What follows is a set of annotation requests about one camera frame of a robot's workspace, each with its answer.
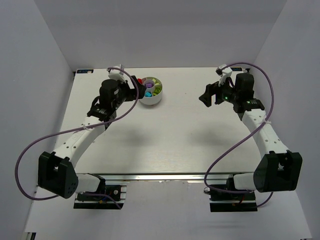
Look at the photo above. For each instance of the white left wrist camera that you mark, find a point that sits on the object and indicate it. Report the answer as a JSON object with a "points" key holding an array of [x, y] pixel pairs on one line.
{"points": [[116, 75]]}

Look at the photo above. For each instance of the teal lego brick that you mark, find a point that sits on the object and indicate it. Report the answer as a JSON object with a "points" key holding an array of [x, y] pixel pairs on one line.
{"points": [[148, 94]]}

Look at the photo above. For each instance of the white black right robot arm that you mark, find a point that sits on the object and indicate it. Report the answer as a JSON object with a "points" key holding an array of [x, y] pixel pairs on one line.
{"points": [[243, 183]]}

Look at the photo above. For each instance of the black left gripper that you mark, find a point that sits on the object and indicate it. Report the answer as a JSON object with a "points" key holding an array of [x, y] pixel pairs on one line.
{"points": [[135, 87]]}

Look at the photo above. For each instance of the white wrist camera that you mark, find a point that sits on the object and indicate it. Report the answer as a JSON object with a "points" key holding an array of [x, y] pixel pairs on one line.
{"points": [[224, 72], [116, 75]]}

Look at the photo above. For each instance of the purple lego brick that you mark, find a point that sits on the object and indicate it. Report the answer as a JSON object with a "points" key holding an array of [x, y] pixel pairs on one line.
{"points": [[149, 84]]}

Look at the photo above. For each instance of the white round divided container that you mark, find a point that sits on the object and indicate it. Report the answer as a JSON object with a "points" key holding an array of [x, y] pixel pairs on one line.
{"points": [[149, 101]]}

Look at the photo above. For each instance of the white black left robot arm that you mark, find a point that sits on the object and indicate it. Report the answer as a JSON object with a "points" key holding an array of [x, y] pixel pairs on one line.
{"points": [[56, 170]]}

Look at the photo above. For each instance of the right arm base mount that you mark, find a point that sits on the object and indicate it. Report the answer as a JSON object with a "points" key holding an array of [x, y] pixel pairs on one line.
{"points": [[221, 202]]}

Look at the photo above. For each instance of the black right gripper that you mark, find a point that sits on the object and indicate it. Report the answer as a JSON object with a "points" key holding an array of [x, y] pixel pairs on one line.
{"points": [[215, 91]]}

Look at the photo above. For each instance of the light green upturned lego brick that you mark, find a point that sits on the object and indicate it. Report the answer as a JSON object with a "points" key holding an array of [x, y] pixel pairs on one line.
{"points": [[158, 89]]}

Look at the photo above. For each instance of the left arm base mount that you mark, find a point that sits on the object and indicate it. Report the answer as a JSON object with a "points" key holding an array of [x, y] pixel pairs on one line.
{"points": [[112, 197]]}

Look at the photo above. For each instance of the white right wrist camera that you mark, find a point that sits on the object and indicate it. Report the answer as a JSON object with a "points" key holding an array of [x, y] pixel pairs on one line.
{"points": [[224, 72]]}

